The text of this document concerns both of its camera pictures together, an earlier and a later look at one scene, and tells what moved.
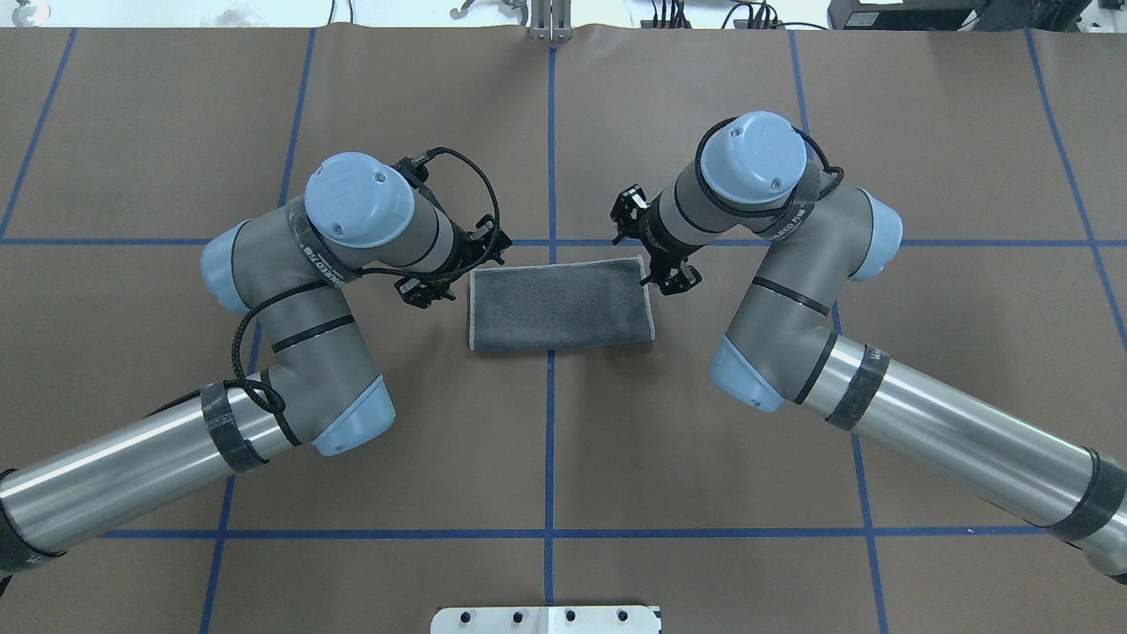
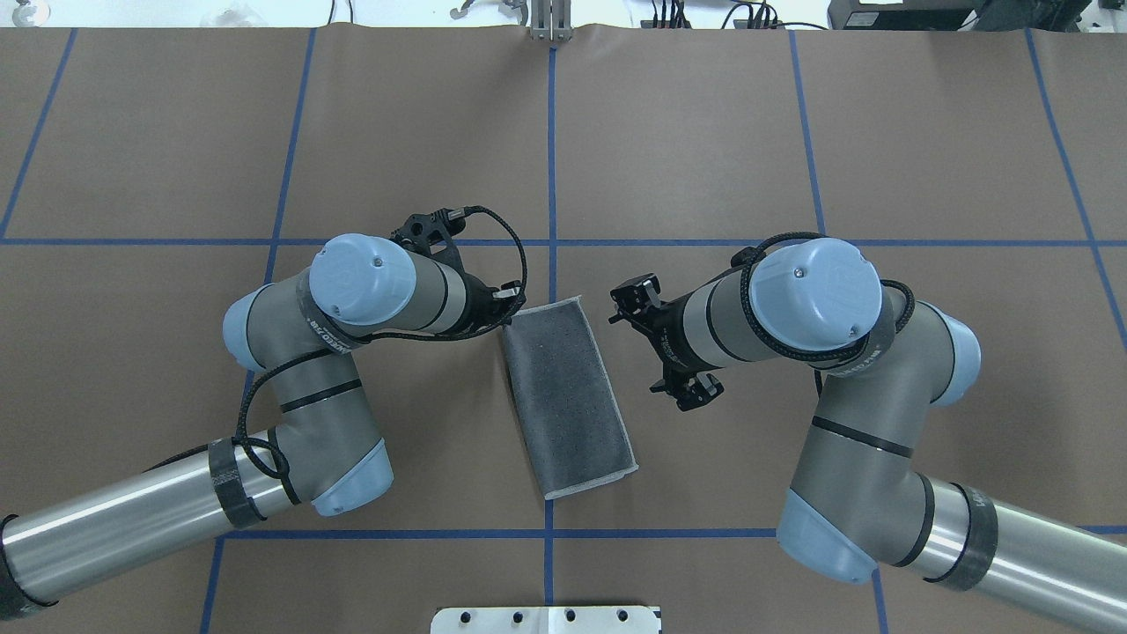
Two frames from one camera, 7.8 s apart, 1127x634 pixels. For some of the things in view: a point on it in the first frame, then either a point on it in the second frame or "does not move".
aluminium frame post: x=551 y=20 does not move
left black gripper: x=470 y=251 to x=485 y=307
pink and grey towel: x=557 y=305 to x=579 y=429
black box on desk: x=902 y=15 does not move
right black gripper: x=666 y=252 to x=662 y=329
